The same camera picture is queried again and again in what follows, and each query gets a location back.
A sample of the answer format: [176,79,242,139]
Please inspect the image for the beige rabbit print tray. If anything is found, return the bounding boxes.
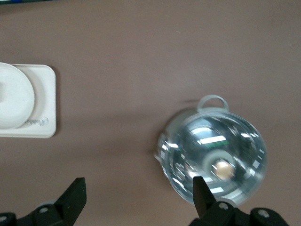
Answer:
[0,64,56,139]

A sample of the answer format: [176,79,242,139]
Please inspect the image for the round beige plate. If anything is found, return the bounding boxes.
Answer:
[0,62,36,129]

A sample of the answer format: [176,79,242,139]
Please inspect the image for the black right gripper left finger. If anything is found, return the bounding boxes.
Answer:
[0,178,88,226]

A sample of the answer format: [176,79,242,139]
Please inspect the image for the brown table cover mat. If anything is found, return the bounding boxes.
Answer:
[0,0,301,226]

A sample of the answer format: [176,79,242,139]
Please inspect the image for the glass pot lid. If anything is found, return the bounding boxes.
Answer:
[162,110,268,205]

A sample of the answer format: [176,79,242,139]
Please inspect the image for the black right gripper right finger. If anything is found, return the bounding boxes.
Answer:
[189,176,289,226]

